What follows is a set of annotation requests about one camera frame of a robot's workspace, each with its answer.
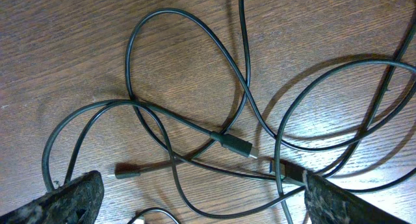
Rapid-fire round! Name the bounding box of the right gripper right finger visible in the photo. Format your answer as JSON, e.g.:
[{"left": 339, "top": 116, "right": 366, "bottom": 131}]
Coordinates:
[{"left": 302, "top": 170, "right": 405, "bottom": 224}]

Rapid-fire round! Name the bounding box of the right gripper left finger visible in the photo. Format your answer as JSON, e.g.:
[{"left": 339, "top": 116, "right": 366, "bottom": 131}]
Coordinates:
[{"left": 1, "top": 170, "right": 104, "bottom": 224}]

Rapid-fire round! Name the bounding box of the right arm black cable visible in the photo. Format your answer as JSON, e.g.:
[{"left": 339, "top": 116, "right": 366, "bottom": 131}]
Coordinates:
[{"left": 126, "top": 206, "right": 181, "bottom": 224}]

